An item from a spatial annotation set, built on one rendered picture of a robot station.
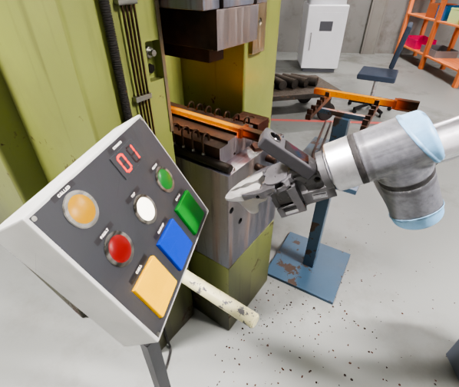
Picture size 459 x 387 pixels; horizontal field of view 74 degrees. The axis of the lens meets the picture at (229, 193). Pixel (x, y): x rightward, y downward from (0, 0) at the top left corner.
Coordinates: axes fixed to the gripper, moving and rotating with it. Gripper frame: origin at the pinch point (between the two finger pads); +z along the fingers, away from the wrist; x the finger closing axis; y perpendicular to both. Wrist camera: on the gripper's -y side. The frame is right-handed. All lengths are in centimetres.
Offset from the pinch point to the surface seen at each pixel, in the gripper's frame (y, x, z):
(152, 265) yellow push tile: -2.0, -18.2, 10.3
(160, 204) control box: -6.3, -6.2, 11.1
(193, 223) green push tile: 2.6, -2.6, 10.3
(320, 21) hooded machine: 49, 523, -28
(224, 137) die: 2.2, 41.4, 12.3
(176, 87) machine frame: -15, 83, 38
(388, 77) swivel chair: 112, 332, -74
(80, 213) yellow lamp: -16.8, -21.0, 10.7
